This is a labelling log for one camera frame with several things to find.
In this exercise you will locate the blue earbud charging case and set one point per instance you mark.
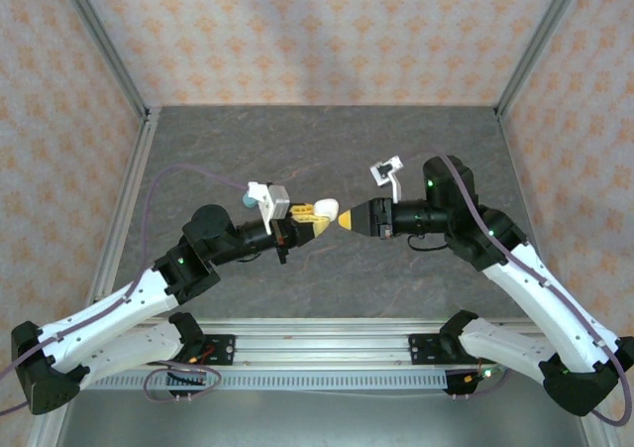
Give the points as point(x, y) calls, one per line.
point(247, 200)

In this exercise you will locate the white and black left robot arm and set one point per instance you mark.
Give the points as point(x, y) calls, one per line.
point(114, 323)

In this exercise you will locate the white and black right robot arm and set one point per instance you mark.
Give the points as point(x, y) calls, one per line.
point(545, 318)

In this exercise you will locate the black mounting plate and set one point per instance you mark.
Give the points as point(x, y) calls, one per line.
point(223, 350)
point(421, 350)

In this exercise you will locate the grey metal panel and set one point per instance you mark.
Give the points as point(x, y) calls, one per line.
point(317, 422)

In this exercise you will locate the aluminium side rail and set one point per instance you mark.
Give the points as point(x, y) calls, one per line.
point(135, 169)
point(599, 434)

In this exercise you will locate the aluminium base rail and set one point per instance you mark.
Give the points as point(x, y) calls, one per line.
point(317, 348)

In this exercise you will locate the aluminium frame post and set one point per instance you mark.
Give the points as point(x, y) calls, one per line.
point(105, 45)
point(536, 45)

